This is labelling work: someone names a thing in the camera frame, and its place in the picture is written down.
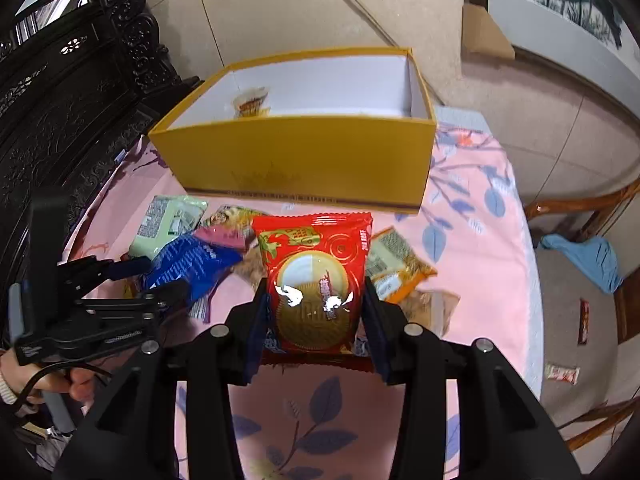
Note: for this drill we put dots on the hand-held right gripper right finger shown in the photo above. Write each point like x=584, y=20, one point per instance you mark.
x=376, y=330

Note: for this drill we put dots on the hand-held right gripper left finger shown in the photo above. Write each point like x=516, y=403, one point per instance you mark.
x=256, y=330

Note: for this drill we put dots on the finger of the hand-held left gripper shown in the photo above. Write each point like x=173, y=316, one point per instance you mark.
x=132, y=266
x=170, y=292

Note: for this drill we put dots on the blue snack packet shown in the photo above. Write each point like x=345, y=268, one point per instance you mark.
x=195, y=260

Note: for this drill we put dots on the light green snack packet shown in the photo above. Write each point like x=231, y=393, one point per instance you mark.
x=165, y=222

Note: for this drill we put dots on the red snack packet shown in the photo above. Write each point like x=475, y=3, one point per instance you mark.
x=315, y=270

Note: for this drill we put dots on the yellow cardboard box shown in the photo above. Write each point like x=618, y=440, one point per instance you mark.
x=300, y=160

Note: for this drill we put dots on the person's left hand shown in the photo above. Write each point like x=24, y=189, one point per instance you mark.
x=55, y=382

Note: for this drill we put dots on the clear pastry packet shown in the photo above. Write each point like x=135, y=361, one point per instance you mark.
x=430, y=310

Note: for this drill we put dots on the orange edged snack packet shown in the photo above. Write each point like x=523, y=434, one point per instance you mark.
x=400, y=265

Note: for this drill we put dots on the brown pastry packet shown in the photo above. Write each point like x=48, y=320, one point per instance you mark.
x=235, y=216

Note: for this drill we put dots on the pink printed cloth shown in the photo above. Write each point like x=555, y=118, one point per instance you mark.
x=475, y=240

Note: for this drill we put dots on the carved dark wooden bench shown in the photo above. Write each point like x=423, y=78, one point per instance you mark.
x=60, y=110

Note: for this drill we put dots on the wooden chair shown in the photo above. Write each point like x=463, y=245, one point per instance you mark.
x=560, y=285

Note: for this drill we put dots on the small white red packet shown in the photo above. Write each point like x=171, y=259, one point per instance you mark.
x=562, y=373

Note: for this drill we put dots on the orange red print packet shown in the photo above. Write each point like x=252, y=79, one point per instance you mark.
x=250, y=105

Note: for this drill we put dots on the small brown snack packet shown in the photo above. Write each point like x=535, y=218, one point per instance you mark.
x=583, y=320

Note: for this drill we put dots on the blue cloth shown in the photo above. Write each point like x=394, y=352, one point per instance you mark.
x=585, y=260

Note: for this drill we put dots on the cardboard corner protector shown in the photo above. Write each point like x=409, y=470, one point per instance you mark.
x=485, y=35

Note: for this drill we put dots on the framed landscape painting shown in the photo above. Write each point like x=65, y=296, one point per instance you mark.
x=550, y=10

